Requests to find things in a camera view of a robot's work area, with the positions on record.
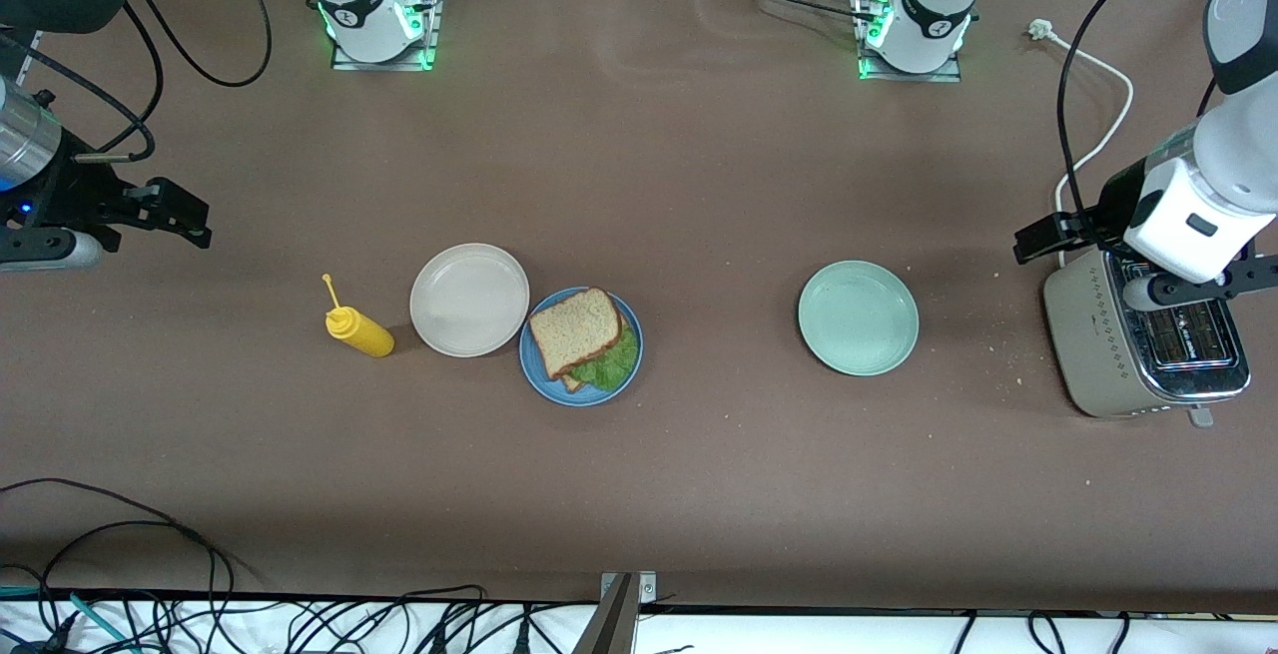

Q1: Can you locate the beige plate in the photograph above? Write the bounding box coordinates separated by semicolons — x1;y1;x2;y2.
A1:
409;243;531;358

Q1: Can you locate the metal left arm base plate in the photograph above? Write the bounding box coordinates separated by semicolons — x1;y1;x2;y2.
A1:
857;0;964;84

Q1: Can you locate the light green plate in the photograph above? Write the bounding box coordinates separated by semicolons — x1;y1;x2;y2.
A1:
798;260;921;377

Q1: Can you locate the silver metal clamp bracket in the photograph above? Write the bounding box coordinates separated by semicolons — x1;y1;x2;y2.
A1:
599;571;658;603

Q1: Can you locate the grey metal bar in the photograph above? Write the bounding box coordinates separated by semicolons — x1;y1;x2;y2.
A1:
571;574;640;654

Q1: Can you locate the teal cable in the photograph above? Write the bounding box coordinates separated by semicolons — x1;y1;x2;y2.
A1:
0;584;136;653

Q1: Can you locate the white toaster power cord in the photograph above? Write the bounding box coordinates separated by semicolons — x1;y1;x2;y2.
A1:
1028;18;1135;268

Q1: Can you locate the brown bread slice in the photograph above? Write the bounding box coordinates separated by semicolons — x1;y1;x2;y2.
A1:
527;287;625;382
559;309;630;396

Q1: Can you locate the long black looping cable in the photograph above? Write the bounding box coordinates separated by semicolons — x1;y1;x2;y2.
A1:
0;477;236;625

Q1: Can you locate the blue plate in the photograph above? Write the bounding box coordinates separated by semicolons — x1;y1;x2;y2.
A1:
519;287;645;408

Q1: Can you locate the black right arm cable loop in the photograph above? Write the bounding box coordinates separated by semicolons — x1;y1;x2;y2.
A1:
125;0;274;89

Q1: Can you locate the beige chrome toaster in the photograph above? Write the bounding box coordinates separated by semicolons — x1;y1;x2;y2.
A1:
1041;247;1252;430

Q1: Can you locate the yellow squeeze bottle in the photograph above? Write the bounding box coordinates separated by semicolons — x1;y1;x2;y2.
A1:
320;274;396;359

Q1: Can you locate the green lettuce leaf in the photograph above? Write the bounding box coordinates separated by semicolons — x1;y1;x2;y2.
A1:
569;327;641;394

